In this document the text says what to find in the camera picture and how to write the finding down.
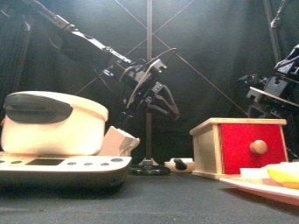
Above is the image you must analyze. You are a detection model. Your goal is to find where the yellow egg sushi toy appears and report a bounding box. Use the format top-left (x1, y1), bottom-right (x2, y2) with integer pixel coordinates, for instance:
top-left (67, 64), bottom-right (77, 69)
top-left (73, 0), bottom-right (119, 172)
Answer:
top-left (265, 162), bottom-right (299, 190)

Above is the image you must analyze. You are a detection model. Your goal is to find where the white toy rice scoop holder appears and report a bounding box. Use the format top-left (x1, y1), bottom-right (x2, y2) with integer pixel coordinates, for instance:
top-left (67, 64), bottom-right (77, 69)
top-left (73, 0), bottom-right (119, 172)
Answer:
top-left (97, 125), bottom-right (141, 158)

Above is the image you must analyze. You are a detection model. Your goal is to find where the metal pole stand round base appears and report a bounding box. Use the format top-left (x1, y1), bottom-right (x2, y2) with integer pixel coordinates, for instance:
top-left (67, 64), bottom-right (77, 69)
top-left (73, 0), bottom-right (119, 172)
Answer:
top-left (127, 0), bottom-right (173, 177)

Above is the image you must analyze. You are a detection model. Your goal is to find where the wooden drawer box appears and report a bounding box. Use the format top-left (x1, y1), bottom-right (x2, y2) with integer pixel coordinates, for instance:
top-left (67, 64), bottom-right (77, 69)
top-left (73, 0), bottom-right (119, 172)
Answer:
top-left (189, 117), bottom-right (289, 180)

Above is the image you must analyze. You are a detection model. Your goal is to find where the white toy rice cooker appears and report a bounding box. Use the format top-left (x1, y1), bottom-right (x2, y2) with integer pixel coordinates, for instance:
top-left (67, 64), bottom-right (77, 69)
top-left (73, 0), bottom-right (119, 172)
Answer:
top-left (0, 90), bottom-right (133, 188)

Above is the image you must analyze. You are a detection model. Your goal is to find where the white toy with black strip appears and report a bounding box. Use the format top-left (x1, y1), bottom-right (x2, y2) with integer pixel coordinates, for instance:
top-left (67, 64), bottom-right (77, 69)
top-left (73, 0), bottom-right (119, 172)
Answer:
top-left (162, 157), bottom-right (196, 174)

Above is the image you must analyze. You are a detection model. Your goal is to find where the red drawer with wooden knob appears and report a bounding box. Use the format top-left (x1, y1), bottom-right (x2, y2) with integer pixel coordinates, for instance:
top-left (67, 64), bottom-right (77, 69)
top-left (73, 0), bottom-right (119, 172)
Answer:
top-left (218, 123), bottom-right (289, 176)

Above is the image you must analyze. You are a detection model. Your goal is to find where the white rice block toy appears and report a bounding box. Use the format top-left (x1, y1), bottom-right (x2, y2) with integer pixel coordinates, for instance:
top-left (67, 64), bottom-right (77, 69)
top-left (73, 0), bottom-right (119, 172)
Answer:
top-left (237, 167), bottom-right (270, 179)

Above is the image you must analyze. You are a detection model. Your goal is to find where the white plate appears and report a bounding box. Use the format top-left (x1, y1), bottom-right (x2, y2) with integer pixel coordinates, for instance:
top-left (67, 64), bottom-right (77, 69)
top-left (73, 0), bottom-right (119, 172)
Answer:
top-left (218, 173), bottom-right (299, 207)

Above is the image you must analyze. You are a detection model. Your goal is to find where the thin diagonal brace wire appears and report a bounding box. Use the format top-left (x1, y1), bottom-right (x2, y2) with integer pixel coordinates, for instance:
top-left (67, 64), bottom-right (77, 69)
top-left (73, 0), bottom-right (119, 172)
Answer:
top-left (113, 0), bottom-right (249, 116)
top-left (73, 0), bottom-right (196, 96)

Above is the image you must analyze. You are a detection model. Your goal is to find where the black cable loop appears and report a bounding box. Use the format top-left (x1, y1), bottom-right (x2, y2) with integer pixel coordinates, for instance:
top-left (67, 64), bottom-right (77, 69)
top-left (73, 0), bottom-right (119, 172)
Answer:
top-left (149, 47), bottom-right (178, 69)

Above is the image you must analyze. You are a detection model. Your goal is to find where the dark metal frame pole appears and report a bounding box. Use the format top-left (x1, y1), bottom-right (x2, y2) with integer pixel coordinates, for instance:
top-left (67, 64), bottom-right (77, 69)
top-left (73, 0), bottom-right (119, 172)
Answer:
top-left (261, 0), bottom-right (285, 64)

